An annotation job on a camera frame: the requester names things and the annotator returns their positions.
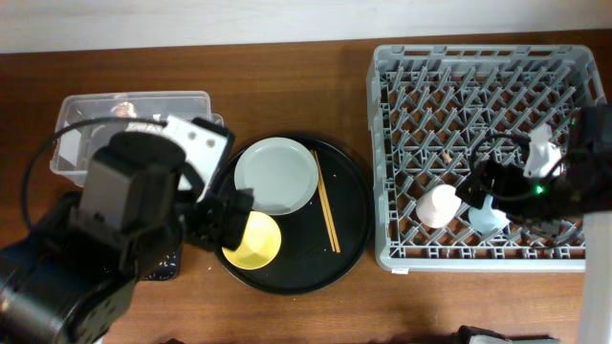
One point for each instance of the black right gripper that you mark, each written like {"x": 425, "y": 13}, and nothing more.
{"x": 505, "y": 175}

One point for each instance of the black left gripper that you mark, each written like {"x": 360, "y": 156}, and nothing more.
{"x": 215, "y": 230}

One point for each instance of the blue plastic cup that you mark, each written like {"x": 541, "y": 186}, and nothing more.
{"x": 487, "y": 219}

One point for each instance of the yellow bowl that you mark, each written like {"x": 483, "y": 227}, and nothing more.
{"x": 260, "y": 244}

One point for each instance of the pink plastic cup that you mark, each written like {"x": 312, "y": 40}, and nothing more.
{"x": 438, "y": 207}

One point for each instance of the grey plate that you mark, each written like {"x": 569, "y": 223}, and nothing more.
{"x": 281, "y": 173}

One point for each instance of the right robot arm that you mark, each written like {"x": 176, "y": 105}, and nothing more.
{"x": 551, "y": 188}

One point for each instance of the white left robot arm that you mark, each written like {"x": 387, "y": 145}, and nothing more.
{"x": 74, "y": 275}

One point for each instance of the grey dishwasher rack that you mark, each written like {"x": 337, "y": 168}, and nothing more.
{"x": 423, "y": 100}

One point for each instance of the black rectangular tray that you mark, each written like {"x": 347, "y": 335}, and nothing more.
{"x": 167, "y": 267}

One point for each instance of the round black tray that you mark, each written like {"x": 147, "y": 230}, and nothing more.
{"x": 305, "y": 261}

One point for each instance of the black object at bottom edge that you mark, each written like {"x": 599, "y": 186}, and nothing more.
{"x": 474, "y": 335}

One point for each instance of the clear plastic bin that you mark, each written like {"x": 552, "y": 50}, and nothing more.
{"x": 75, "y": 148}

